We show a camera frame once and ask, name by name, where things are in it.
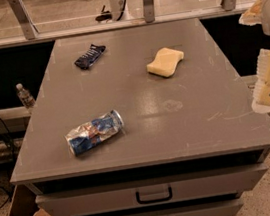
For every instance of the crushed red bull can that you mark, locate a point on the crushed red bull can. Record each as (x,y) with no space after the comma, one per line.
(93,133)

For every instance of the yellow sponge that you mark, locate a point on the yellow sponge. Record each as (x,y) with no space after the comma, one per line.
(165,62)

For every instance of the grey drawer cabinet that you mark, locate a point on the grey drawer cabinet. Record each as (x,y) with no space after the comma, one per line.
(199,119)

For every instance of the clear plastic water bottle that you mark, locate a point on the clear plastic water bottle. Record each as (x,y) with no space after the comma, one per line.
(25,96)

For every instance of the upper grey drawer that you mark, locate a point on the upper grey drawer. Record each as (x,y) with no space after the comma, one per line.
(95,200)

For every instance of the left metal railing post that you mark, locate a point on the left metal railing post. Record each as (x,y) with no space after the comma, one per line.
(21,14)

